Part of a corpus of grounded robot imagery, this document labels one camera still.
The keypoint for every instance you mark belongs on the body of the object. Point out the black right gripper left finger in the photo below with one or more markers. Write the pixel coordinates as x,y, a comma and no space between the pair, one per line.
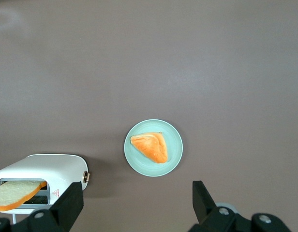
66,205

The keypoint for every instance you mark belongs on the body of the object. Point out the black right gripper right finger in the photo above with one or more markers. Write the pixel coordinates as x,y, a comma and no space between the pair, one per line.
203,205

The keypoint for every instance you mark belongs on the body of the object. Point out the gold toaster dial knob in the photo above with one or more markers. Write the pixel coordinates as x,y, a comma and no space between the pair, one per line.
86,176

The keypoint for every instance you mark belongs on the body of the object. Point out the white two-slot toaster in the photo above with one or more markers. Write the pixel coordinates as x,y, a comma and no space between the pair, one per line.
49,169

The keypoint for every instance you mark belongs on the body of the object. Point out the white bread slice orange crust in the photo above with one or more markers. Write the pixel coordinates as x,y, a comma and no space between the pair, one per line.
13,193

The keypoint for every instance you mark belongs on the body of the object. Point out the pale green round plate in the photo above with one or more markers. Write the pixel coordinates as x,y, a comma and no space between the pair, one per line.
174,145

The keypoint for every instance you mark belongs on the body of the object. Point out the triangular orange bread piece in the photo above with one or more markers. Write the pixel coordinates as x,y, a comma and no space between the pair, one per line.
151,147

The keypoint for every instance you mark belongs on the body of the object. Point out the brown table cover mat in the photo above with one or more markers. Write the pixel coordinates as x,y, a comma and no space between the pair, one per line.
149,60

